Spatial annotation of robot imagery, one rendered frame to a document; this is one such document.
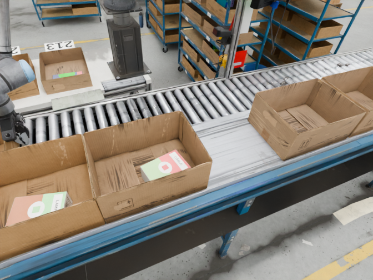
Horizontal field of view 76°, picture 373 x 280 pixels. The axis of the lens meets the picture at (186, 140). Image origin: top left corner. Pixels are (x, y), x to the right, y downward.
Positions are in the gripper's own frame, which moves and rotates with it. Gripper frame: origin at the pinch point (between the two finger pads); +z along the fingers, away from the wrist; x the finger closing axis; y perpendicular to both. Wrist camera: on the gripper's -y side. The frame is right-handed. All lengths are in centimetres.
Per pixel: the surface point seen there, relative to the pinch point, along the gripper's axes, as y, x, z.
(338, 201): -65, -194, 85
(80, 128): 7.5, -24.6, 5.3
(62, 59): 84, -22, 4
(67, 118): 18.8, -18.8, 5.6
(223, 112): -7, -107, 8
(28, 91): 46.9, 0.0, 1.4
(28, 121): 22.8, 1.2, 4.8
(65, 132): 7.0, -16.9, 5.0
